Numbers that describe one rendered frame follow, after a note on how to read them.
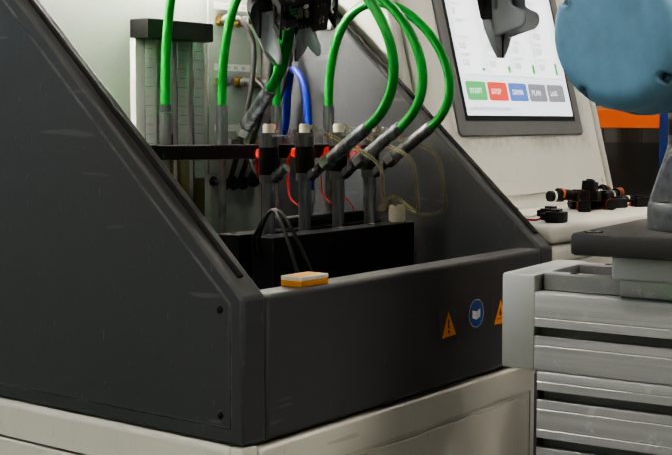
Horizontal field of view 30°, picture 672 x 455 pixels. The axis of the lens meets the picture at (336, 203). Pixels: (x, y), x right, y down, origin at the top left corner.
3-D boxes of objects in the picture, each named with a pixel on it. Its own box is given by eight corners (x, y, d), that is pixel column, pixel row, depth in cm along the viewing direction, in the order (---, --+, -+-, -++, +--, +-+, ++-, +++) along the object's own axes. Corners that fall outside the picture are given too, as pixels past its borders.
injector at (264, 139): (282, 286, 172) (281, 133, 170) (254, 283, 175) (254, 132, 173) (295, 284, 174) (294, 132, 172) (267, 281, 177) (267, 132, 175)
